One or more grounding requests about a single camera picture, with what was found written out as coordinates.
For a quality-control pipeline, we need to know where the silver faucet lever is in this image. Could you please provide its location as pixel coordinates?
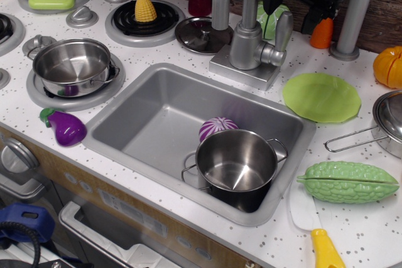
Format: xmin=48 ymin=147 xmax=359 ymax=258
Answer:
xmin=254 ymin=11 xmax=293 ymax=67

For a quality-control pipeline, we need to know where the orange toy carrot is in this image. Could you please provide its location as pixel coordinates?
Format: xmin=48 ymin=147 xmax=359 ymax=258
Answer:
xmin=310 ymin=18 xmax=334 ymax=49

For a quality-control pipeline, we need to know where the green toy cabbage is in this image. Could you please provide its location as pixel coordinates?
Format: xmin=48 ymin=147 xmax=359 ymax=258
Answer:
xmin=256 ymin=1 xmax=289 ymax=40

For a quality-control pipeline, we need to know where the silver toy faucet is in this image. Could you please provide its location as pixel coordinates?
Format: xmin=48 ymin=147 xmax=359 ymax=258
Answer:
xmin=209 ymin=0 xmax=294 ymax=92

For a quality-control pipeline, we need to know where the red toy pepper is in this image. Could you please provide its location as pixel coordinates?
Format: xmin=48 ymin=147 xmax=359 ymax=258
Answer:
xmin=188 ymin=0 xmax=212 ymax=17

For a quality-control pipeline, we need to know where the green plastic plate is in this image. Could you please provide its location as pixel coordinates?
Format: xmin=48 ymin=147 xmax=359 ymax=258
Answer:
xmin=282 ymin=73 xmax=361 ymax=123

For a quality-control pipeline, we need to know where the steel pot lid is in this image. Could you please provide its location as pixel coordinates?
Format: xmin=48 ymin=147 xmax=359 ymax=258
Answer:
xmin=175 ymin=17 xmax=234 ymax=55

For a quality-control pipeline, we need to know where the orange toy pumpkin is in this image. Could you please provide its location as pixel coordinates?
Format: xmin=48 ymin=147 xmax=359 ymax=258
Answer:
xmin=373 ymin=46 xmax=401 ymax=89

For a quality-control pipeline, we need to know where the yellow toy corn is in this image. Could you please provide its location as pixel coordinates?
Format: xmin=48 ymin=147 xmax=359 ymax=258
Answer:
xmin=134 ymin=0 xmax=157 ymax=23

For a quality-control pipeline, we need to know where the purple white toy onion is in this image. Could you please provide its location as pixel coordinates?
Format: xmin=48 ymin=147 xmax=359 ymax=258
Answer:
xmin=198 ymin=117 xmax=238 ymax=142

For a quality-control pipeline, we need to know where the black coil burner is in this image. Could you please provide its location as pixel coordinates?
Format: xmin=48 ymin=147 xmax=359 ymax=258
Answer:
xmin=105 ymin=0 xmax=185 ymax=48

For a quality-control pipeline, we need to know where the green toy bitter gourd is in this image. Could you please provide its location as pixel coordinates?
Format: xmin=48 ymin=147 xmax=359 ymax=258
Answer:
xmin=296 ymin=161 xmax=399 ymax=204

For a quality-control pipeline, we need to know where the steel pot in sink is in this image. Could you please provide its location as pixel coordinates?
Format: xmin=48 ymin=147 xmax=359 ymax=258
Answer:
xmin=181 ymin=129 xmax=288 ymax=213

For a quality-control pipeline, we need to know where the grey sink basin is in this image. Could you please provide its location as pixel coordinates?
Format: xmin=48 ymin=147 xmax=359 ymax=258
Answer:
xmin=83 ymin=63 xmax=316 ymax=227

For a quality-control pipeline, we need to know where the steel pot on burner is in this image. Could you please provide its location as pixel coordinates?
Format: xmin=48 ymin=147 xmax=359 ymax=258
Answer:
xmin=32 ymin=38 xmax=121 ymax=97

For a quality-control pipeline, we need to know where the purple toy eggplant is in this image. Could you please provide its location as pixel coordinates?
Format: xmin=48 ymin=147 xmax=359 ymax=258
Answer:
xmin=40 ymin=108 xmax=87 ymax=147

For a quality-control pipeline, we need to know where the left edge burner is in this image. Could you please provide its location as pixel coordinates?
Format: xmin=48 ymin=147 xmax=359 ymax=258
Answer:
xmin=0 ymin=13 xmax=25 ymax=56

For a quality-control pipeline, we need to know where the silver oven knob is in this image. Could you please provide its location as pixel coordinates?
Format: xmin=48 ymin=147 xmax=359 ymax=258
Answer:
xmin=1 ymin=137 xmax=40 ymax=185

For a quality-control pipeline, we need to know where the blue clamp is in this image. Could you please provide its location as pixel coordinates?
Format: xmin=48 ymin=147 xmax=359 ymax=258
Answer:
xmin=1 ymin=203 xmax=55 ymax=249

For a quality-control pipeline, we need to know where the grey vertical post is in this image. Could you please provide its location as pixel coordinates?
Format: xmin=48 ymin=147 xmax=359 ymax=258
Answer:
xmin=329 ymin=0 xmax=370 ymax=62

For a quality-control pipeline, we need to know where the steel saucepan with handle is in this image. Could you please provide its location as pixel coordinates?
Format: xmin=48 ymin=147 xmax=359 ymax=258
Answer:
xmin=324 ymin=90 xmax=401 ymax=159

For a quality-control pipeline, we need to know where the yellow handled toy knife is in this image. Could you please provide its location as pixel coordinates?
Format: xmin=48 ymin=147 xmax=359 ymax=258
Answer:
xmin=289 ymin=182 xmax=346 ymax=267

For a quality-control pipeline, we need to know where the grey front burner ring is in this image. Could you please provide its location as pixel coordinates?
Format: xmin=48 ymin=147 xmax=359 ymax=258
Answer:
xmin=26 ymin=51 xmax=126 ymax=112

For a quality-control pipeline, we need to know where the grey oven door handle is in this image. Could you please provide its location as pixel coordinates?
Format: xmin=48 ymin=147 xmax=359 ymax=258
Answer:
xmin=1 ymin=174 xmax=50 ymax=205

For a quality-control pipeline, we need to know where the black cable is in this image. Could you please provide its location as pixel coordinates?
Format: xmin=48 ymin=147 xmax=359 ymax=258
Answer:
xmin=0 ymin=221 xmax=43 ymax=268

